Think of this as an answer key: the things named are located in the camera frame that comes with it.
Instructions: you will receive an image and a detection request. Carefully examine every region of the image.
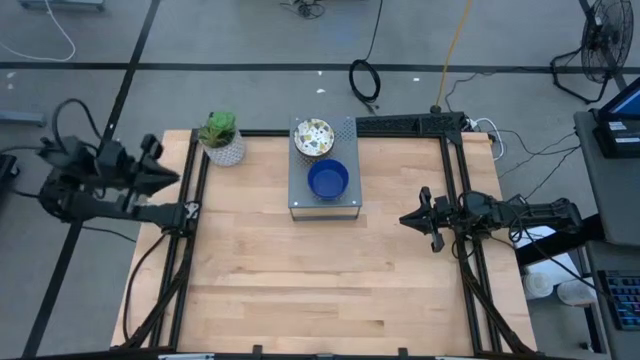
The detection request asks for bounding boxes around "black cable bundle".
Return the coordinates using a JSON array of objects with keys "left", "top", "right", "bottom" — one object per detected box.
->
[{"left": 278, "top": 0, "right": 327, "bottom": 21}]

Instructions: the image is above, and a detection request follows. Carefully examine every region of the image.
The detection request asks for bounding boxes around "succulent in white pot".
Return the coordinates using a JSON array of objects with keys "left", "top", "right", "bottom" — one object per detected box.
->
[{"left": 198, "top": 110, "right": 247, "bottom": 168}]

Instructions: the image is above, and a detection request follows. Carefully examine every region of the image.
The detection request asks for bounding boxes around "blue plastic mini bowl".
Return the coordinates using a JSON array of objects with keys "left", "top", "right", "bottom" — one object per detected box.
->
[{"left": 306, "top": 158, "right": 350, "bottom": 202}]

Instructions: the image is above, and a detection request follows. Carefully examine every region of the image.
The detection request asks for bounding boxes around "black aluminium table frame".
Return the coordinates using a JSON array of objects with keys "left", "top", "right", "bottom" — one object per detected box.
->
[{"left": 119, "top": 110, "right": 539, "bottom": 357}]

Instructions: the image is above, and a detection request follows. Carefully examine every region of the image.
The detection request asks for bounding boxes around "yellow hanging cable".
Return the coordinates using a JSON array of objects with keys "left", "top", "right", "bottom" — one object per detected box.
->
[{"left": 434, "top": 0, "right": 474, "bottom": 109}]

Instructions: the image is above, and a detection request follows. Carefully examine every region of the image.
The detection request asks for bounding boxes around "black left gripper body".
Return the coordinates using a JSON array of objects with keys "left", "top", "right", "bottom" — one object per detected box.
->
[{"left": 97, "top": 133, "right": 165, "bottom": 214}]

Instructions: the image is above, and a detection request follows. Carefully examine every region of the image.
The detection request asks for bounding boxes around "black coiled cable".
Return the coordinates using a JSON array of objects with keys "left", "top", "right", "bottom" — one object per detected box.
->
[{"left": 348, "top": 0, "right": 385, "bottom": 114}]

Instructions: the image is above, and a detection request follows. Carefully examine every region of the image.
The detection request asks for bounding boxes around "black box with labels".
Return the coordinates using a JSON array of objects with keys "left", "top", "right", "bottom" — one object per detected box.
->
[{"left": 592, "top": 117, "right": 640, "bottom": 160}]

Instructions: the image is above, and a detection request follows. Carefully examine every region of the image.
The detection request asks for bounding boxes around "grey metal floor foot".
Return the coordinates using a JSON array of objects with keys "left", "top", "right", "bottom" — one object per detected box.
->
[{"left": 0, "top": 109, "right": 49, "bottom": 128}]

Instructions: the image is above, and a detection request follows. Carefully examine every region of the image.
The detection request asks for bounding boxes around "monitor with blue screen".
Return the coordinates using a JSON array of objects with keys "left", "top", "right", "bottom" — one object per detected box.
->
[{"left": 597, "top": 75, "right": 640, "bottom": 122}]

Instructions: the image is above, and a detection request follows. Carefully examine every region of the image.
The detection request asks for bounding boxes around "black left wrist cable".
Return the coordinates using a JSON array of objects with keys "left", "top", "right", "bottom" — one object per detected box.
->
[{"left": 0, "top": 98, "right": 105, "bottom": 156}]

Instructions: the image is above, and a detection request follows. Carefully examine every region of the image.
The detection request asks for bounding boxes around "backlit black keyboard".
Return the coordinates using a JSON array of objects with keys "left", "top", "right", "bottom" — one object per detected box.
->
[{"left": 597, "top": 269, "right": 640, "bottom": 332}]

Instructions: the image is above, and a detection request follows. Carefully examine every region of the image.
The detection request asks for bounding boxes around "thin black floor cable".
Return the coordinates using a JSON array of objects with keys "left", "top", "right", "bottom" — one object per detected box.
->
[{"left": 443, "top": 67, "right": 584, "bottom": 201}]

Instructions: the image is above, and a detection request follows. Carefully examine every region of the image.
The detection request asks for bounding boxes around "white floor cable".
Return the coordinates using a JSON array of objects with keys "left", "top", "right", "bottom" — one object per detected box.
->
[{"left": 0, "top": 0, "right": 78, "bottom": 64}]

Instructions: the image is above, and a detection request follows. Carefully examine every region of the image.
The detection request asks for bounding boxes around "clear plastic container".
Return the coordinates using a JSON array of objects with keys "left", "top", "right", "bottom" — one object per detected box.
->
[
  {"left": 556, "top": 278, "right": 597, "bottom": 307},
  {"left": 522, "top": 271, "right": 555, "bottom": 300}
]

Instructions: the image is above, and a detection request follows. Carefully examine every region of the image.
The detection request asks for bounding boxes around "white power cable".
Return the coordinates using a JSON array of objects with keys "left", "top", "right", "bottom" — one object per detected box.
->
[{"left": 464, "top": 117, "right": 506, "bottom": 162}]

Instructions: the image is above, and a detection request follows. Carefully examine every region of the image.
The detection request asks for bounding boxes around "black frame-side cable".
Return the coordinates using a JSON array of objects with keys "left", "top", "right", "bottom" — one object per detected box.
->
[{"left": 122, "top": 232, "right": 174, "bottom": 347}]

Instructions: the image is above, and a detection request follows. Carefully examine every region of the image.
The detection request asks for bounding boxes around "white paper sheet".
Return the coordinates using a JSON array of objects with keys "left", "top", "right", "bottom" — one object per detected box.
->
[{"left": 514, "top": 225, "right": 576, "bottom": 282}]

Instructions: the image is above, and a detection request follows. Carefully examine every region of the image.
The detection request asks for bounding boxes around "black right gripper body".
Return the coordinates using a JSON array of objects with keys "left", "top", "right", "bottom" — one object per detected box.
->
[{"left": 419, "top": 186, "right": 469, "bottom": 254}]

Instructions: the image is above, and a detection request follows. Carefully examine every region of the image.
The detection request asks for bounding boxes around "black floor fan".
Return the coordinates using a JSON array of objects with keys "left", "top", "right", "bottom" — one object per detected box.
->
[{"left": 549, "top": 0, "right": 635, "bottom": 105}]

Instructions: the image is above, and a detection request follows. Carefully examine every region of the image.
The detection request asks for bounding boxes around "grey side desk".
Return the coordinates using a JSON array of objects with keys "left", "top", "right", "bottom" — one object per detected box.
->
[{"left": 573, "top": 109, "right": 640, "bottom": 247}]

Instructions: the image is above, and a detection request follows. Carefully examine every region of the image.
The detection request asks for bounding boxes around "grey metal table leg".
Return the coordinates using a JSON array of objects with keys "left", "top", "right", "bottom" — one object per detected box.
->
[{"left": 18, "top": 0, "right": 106, "bottom": 11}]

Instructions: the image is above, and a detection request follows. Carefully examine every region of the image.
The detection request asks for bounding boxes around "grey perforated metal shelf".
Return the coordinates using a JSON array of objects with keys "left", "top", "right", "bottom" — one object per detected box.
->
[{"left": 287, "top": 115, "right": 364, "bottom": 222}]

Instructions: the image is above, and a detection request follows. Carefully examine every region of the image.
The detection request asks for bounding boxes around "black floor equipment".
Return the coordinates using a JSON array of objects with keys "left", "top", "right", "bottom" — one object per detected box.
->
[{"left": 0, "top": 153, "right": 21, "bottom": 184}]

